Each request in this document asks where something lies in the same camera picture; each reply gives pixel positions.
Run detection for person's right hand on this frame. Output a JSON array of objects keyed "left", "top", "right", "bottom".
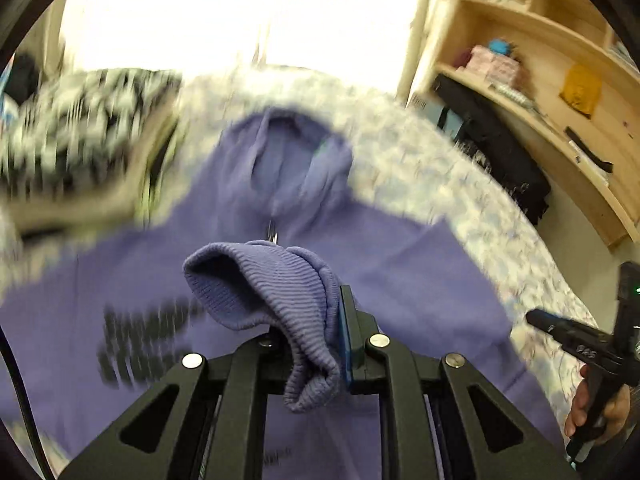
[{"left": 565, "top": 365, "right": 632, "bottom": 440}]

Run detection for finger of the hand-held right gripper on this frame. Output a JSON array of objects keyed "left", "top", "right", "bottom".
[{"left": 526, "top": 309, "right": 613, "bottom": 361}]

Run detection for black bag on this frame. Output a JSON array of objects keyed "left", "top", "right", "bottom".
[{"left": 432, "top": 74, "right": 551, "bottom": 226}]

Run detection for purple hoodie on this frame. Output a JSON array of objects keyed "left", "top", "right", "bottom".
[{"left": 0, "top": 105, "right": 566, "bottom": 480}]

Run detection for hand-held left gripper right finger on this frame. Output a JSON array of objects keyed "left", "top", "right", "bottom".
[{"left": 337, "top": 285, "right": 581, "bottom": 480}]

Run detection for black cable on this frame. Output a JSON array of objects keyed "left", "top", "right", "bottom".
[{"left": 0, "top": 325, "right": 56, "bottom": 480}]

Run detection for wooden bookshelf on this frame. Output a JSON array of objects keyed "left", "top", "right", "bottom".
[{"left": 395, "top": 0, "right": 640, "bottom": 248}]

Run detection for cat print bed cover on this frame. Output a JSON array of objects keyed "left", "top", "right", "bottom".
[{"left": 0, "top": 65, "right": 606, "bottom": 461}]

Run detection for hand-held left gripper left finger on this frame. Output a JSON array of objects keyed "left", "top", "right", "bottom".
[{"left": 60, "top": 327, "right": 296, "bottom": 480}]

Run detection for yellow packet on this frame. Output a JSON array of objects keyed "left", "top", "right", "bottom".
[{"left": 559, "top": 62, "right": 603, "bottom": 118}]

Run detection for pink boxes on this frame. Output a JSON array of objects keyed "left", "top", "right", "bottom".
[{"left": 467, "top": 45, "right": 521, "bottom": 86}]

